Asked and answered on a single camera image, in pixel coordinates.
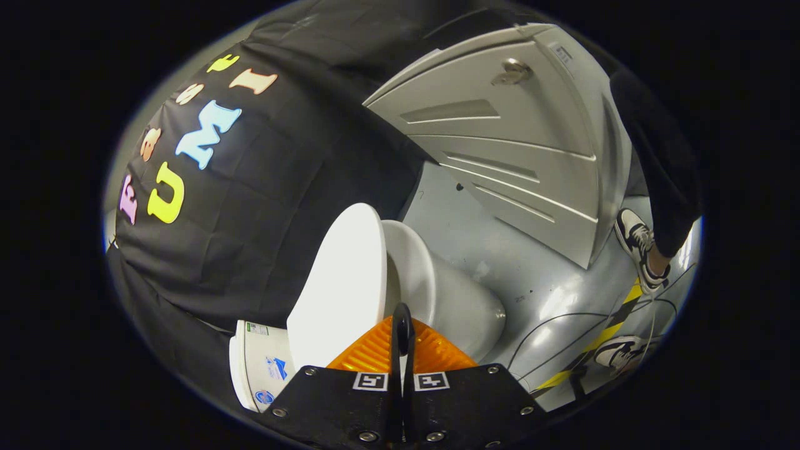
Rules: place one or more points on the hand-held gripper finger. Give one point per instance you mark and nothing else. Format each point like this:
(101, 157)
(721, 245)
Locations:
(409, 400)
(395, 400)

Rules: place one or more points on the white toilet lid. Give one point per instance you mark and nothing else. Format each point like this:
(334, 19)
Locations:
(344, 294)

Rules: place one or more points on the white toilet body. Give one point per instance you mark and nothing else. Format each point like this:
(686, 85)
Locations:
(456, 306)

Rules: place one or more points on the yellow and black floor tape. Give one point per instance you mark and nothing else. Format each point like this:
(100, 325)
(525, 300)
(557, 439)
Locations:
(609, 331)

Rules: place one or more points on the black and white sneaker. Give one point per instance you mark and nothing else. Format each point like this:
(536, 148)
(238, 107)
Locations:
(619, 353)
(637, 240)

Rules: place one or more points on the black backdrop cloth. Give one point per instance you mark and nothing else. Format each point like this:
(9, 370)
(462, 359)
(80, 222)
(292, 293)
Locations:
(275, 212)

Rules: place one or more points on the grey metal cabinet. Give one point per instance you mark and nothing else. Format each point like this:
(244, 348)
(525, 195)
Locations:
(525, 162)

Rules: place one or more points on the person's leg in black trousers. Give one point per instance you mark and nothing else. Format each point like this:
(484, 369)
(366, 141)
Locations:
(662, 169)

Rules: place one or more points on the silver cabinet lock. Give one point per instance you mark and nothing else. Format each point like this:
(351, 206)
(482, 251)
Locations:
(512, 72)

